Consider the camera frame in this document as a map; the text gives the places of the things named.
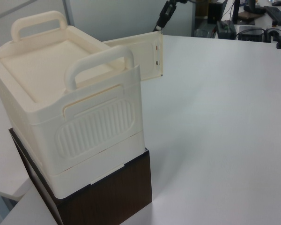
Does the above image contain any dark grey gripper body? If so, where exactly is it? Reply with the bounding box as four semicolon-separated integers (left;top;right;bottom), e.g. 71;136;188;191
163;0;190;17

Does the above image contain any brown board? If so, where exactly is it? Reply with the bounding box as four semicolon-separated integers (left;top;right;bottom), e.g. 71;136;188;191
234;11;256;25

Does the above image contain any cream plastic cabinet door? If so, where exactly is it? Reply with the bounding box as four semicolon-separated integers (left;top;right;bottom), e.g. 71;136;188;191
104;30;165;82

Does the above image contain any dark brown wooden box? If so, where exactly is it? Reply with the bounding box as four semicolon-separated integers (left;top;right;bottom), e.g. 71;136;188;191
8;127;153;225

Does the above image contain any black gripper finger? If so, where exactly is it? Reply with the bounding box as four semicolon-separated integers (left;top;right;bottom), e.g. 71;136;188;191
156;15;172;31
153;14;167;31

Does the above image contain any black monitor stand base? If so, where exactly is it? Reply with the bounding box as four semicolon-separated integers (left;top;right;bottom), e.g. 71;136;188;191
243;0;266;15

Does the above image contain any black vertical pole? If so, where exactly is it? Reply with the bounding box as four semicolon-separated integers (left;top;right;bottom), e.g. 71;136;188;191
232;0;241;24

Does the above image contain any black rectangular box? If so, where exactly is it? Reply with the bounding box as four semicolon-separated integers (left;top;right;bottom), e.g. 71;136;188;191
207;0;228;24

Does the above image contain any black keyboard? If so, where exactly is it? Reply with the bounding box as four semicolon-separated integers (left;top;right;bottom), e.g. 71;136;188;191
266;6;281;25

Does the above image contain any clear glass cup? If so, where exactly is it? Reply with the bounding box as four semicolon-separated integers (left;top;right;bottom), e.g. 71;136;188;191
194;29;210;38

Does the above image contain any black electronic box with cables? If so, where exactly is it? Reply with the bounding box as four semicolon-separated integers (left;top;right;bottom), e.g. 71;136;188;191
236;25;266;42

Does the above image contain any black and green device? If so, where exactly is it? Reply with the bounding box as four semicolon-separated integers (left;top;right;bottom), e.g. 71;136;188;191
215;20;237;39

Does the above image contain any small black device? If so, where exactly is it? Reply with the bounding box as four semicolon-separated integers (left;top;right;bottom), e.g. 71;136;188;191
265;28;280;43

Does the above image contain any cream plastic storage cabinet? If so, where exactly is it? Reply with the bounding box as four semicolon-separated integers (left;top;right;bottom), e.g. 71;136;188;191
0;10;146;200

